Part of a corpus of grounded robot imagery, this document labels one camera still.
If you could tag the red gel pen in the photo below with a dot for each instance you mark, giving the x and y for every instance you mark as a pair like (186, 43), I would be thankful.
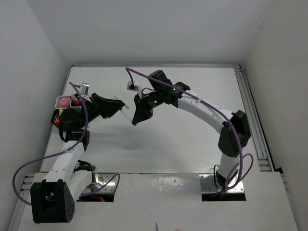
(75, 101)

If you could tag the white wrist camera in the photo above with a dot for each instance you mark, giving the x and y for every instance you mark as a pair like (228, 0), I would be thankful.
(135, 86)
(84, 90)

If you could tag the metal base plate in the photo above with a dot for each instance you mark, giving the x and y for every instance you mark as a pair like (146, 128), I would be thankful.
(208, 186)
(104, 183)

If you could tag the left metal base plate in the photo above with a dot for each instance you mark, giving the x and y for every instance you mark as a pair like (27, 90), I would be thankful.
(104, 183)

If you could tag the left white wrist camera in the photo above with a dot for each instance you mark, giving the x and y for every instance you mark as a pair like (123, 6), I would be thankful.
(84, 90)

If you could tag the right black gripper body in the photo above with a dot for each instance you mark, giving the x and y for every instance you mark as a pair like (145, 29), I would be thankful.
(154, 97)

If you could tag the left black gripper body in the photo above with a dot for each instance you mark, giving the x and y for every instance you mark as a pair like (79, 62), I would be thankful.
(93, 109)

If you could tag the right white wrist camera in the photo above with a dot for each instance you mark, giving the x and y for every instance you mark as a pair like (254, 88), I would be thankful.
(135, 86)

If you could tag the purple cap white marker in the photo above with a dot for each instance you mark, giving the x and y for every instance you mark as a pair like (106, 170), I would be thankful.
(128, 115)

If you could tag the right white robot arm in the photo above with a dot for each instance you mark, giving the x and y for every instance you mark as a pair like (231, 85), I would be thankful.
(232, 127)

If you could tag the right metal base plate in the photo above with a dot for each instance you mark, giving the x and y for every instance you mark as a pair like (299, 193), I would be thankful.
(208, 186)

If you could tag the pink glitter bottle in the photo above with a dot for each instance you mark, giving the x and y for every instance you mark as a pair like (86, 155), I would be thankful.
(64, 103)

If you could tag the black and white pen organizer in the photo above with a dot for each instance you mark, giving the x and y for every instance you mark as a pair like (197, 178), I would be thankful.
(56, 115)

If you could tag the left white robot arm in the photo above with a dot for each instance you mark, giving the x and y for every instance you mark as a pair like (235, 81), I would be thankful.
(53, 199)

